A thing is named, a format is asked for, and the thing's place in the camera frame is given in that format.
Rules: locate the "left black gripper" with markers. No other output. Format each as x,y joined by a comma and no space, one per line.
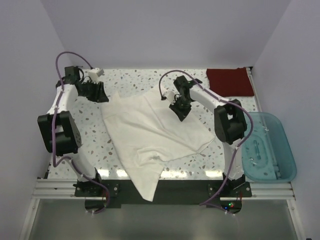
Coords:
92,88

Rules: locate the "blue plastic bin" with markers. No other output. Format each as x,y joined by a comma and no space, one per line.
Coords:
266,155

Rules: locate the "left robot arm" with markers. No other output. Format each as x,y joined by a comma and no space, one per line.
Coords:
58,129

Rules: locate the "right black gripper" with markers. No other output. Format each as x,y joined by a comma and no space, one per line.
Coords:
180,106

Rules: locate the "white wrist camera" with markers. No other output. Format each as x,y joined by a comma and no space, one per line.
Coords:
170,97
95,73

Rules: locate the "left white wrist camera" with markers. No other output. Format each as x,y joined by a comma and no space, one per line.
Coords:
95,73

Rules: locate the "aluminium frame rail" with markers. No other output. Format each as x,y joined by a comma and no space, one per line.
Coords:
64,189

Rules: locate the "white t shirt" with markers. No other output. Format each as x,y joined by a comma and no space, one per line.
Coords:
146,133

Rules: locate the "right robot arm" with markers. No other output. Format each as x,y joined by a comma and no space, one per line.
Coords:
229,125

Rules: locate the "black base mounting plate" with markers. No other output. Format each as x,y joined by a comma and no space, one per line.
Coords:
116,193

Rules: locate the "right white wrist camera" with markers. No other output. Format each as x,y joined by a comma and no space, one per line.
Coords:
170,97

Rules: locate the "folded dark red shirt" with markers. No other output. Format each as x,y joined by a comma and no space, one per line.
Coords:
230,82

